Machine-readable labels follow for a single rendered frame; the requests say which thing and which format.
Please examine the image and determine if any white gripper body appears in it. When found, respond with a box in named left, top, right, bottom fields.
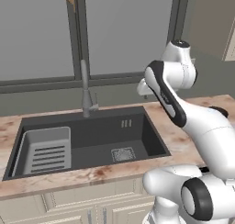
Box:
left=136, top=77, right=155, bottom=98

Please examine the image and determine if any grey sink faucet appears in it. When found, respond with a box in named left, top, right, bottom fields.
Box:
left=79, top=59, right=101, bottom=118

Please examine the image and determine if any dark grey sink basin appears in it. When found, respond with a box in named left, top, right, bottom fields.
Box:
left=2, top=105, right=173, bottom=183

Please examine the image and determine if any metal sink drain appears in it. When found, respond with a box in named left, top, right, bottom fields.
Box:
left=110, top=146, right=138, bottom=163

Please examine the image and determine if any grey slotted sink tray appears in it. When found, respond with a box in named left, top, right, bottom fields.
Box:
left=11, top=126, right=73, bottom=177

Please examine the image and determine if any grey framed window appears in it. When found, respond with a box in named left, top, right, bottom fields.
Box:
left=0, top=0, right=192, bottom=95

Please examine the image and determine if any beige background cupboard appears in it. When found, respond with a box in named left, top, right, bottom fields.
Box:
left=221, top=21, right=235, bottom=62

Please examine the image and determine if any cream false drawer front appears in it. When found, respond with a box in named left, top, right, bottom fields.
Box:
left=41, top=179, right=146, bottom=211

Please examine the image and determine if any cream cupboard door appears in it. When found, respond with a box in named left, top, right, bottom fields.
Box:
left=97, top=197, right=158, bottom=224
left=6, top=207, right=97, bottom=224

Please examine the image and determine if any metal cupboard door handle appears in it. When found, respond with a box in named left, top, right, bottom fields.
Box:
left=101, top=207, right=108, bottom=224
left=86, top=208, right=94, bottom=224

